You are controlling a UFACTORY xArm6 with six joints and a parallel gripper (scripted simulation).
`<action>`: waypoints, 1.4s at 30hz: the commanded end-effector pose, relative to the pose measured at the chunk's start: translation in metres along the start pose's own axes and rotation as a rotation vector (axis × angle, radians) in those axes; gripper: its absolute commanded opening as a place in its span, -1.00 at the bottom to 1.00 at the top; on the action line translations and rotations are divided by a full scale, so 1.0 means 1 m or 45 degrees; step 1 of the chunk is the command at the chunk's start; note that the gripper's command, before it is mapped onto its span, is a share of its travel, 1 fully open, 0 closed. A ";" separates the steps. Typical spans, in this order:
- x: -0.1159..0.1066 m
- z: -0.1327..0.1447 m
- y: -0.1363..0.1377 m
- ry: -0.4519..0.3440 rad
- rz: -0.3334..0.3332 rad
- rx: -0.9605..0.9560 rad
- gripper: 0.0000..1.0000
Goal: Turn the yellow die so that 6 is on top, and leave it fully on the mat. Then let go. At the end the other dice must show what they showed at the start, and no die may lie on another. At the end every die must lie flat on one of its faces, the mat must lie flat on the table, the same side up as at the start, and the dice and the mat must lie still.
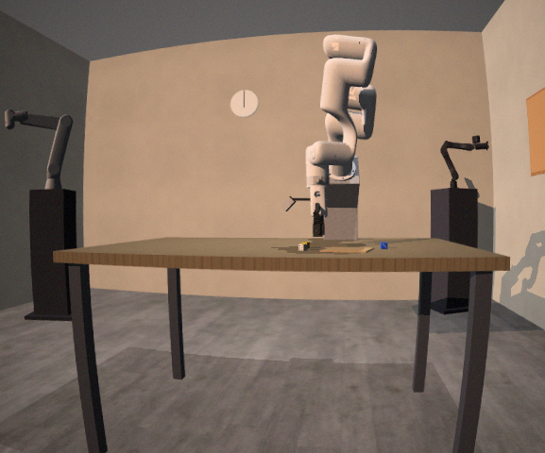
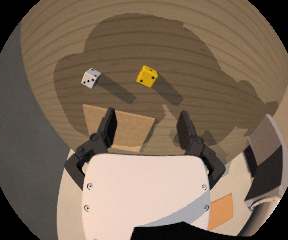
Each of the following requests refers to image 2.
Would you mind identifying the tan textured mat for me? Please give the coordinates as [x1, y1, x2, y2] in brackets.
[83, 104, 155, 152]

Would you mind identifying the white die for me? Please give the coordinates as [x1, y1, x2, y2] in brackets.
[81, 68, 102, 89]

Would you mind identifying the yellow die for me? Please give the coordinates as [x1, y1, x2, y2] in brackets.
[137, 65, 158, 88]

